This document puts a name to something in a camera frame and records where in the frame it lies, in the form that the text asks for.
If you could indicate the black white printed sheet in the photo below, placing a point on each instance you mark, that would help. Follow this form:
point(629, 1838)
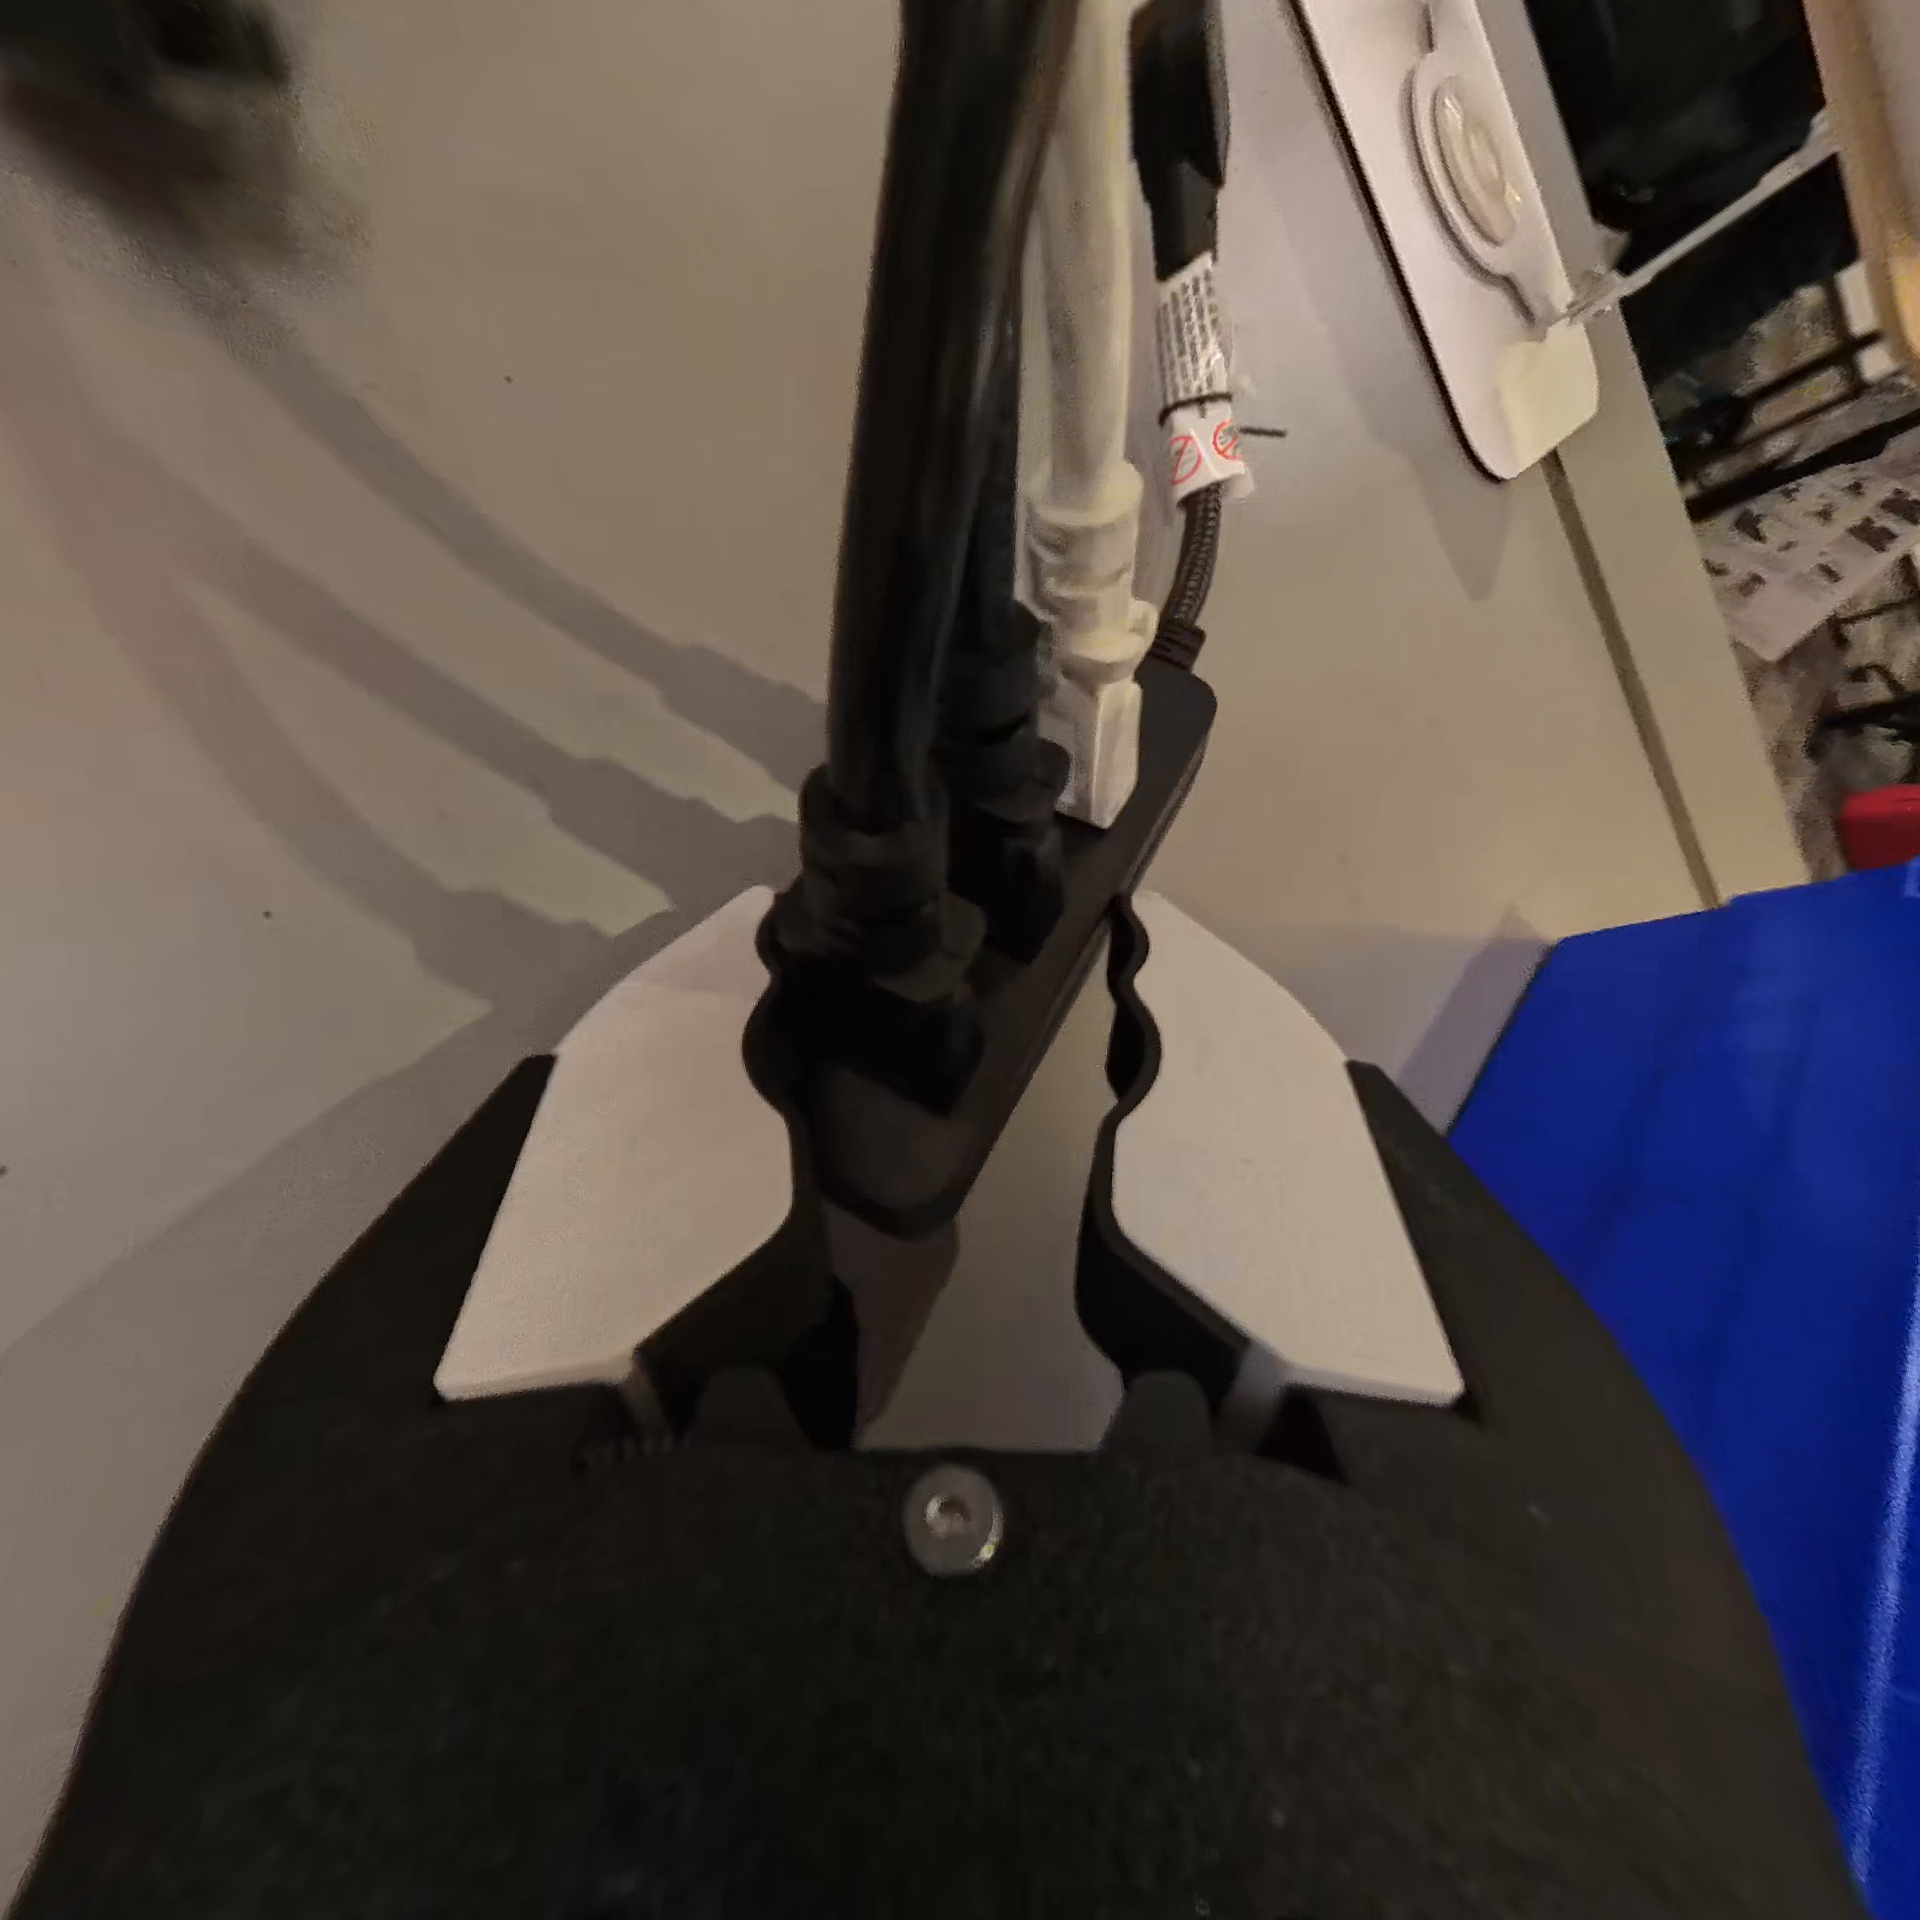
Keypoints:
point(1815, 554)

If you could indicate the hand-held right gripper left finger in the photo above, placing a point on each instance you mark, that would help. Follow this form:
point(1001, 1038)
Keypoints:
point(600, 1199)

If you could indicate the pale wooden board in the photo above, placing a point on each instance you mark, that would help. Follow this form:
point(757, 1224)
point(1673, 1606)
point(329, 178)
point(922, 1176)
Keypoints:
point(1875, 150)

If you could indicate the white desk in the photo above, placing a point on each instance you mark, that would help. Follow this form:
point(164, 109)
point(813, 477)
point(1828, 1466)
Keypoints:
point(526, 525)

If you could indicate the blue box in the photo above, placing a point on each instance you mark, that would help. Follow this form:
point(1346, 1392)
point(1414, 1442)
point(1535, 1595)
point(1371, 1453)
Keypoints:
point(1726, 1276)

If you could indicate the white stand base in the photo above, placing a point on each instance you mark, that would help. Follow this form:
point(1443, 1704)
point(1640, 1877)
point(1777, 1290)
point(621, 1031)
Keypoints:
point(1396, 224)

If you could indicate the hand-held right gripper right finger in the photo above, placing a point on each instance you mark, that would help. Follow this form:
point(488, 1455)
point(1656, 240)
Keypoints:
point(1290, 1199)

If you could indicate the red object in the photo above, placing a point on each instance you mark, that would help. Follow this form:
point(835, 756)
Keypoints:
point(1883, 833)

